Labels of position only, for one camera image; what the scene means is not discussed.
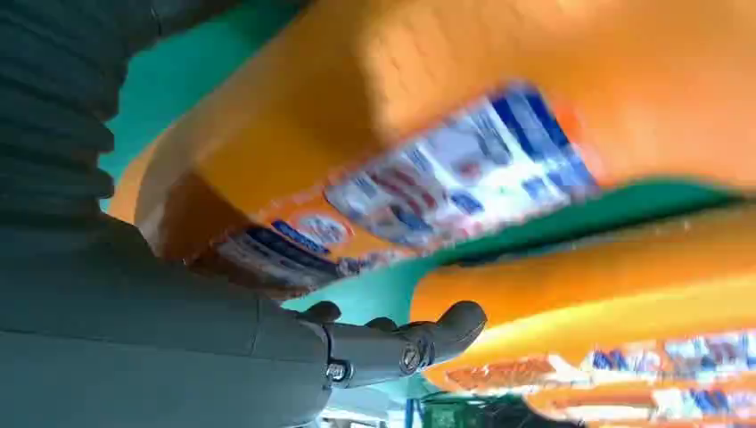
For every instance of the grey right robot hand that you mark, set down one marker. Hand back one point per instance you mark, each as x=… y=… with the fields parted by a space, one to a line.
x=136 y=348

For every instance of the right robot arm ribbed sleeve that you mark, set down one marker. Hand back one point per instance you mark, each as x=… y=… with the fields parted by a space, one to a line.
x=53 y=118

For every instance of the green table mat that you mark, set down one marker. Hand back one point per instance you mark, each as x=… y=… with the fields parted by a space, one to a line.
x=171 y=83

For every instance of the green crate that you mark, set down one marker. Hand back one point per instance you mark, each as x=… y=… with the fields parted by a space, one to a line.
x=455 y=414

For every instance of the blue metal post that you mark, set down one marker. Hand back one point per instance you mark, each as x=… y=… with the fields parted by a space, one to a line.
x=411 y=414

